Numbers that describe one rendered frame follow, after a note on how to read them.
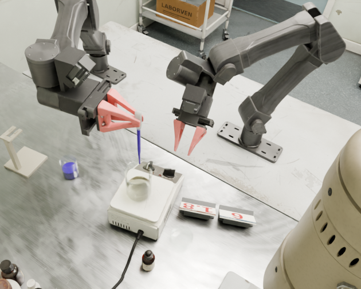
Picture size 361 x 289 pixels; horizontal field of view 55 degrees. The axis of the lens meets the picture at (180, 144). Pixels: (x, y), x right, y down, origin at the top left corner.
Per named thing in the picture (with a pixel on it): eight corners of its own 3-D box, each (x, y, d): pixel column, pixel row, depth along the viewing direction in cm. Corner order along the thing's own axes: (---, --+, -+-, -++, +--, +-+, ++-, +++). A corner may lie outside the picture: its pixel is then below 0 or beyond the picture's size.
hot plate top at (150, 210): (130, 169, 88) (130, 167, 87) (175, 184, 86) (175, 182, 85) (108, 207, 80) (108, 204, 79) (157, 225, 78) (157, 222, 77)
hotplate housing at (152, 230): (140, 166, 99) (140, 147, 93) (184, 180, 96) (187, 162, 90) (103, 232, 84) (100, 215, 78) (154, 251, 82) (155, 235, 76)
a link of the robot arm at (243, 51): (214, 66, 78) (348, 12, 75) (204, 44, 84) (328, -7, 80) (226, 103, 87) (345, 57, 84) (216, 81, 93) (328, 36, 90)
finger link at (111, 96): (148, 97, 64) (102, 84, 66) (132, 123, 60) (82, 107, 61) (148, 123, 69) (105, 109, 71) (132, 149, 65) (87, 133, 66)
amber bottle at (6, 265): (22, 289, 74) (11, 273, 67) (5, 288, 74) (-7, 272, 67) (27, 273, 76) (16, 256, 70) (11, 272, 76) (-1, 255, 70)
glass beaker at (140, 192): (132, 179, 85) (131, 156, 79) (156, 187, 84) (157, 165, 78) (118, 201, 80) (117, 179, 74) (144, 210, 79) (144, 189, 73)
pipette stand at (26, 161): (24, 147, 100) (12, 114, 90) (47, 157, 98) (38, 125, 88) (4, 167, 94) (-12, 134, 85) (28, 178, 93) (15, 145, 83)
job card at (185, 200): (182, 197, 92) (183, 188, 89) (215, 204, 92) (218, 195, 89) (177, 217, 88) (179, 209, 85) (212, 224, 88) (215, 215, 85)
